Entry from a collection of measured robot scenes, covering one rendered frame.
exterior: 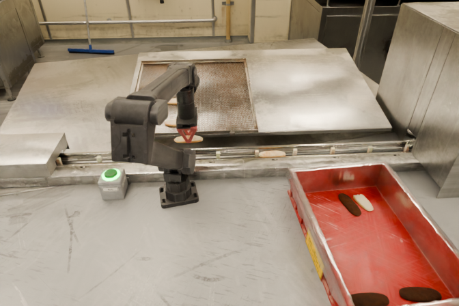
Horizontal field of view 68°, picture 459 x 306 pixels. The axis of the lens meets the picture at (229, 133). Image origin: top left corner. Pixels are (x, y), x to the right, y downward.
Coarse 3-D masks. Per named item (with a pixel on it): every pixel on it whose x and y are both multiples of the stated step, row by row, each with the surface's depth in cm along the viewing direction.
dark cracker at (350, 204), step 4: (340, 196) 109; (344, 196) 109; (348, 196) 109; (340, 200) 108; (344, 200) 107; (348, 200) 107; (352, 200) 108; (344, 204) 106; (348, 204) 106; (352, 204) 106; (356, 204) 106; (348, 208) 105; (352, 208) 104; (356, 208) 104; (352, 212) 104; (356, 212) 103; (360, 212) 103
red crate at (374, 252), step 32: (288, 192) 110; (320, 192) 112; (352, 192) 112; (320, 224) 101; (352, 224) 101; (384, 224) 101; (352, 256) 91; (384, 256) 91; (416, 256) 91; (352, 288) 84; (384, 288) 84
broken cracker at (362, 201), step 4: (356, 196) 109; (360, 196) 109; (364, 196) 109; (356, 200) 108; (360, 200) 107; (364, 200) 107; (368, 200) 108; (360, 204) 106; (364, 204) 106; (368, 204) 106; (364, 208) 105; (368, 208) 105; (372, 208) 105
